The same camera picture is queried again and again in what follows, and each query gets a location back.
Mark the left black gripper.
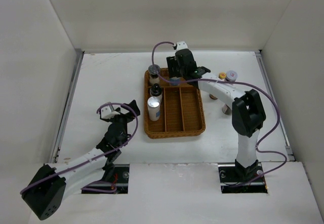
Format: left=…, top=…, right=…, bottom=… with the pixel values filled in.
left=106, top=100, right=139, bottom=132

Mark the silver-lid salt shaker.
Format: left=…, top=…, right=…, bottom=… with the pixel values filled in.
left=169, top=77, right=181, bottom=86
left=147, top=96, right=160, bottom=122

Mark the black-cap white spice jar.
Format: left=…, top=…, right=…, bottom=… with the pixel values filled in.
left=150, top=83, right=163, bottom=101

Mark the clear-lid white spice jar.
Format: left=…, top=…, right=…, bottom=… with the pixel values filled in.
left=148, top=64, right=160, bottom=86

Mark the yellow-cap red sauce bottle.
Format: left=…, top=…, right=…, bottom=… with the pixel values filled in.
left=218, top=72, right=226, bottom=80

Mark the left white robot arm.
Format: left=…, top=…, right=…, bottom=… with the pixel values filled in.
left=20, top=100, right=140, bottom=220

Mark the brown wicker tray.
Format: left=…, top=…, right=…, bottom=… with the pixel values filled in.
left=143, top=71, right=206, bottom=139

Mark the far red-label spice jar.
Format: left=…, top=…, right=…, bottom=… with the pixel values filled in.
left=225, top=70, right=238, bottom=82

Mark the red-label spice jar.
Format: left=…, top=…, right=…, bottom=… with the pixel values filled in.
left=222, top=104, right=232, bottom=115
left=225, top=70, right=238, bottom=82

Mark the near red-label spice jar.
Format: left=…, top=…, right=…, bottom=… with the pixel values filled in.
left=222, top=104, right=232, bottom=115

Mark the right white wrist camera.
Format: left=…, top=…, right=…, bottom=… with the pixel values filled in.
left=173, top=41, right=188, bottom=51

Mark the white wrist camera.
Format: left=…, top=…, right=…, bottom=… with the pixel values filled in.
left=173, top=41, right=188, bottom=51
left=97, top=102, right=119, bottom=120

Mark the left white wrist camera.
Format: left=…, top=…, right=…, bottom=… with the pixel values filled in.
left=97, top=102, right=119, bottom=120

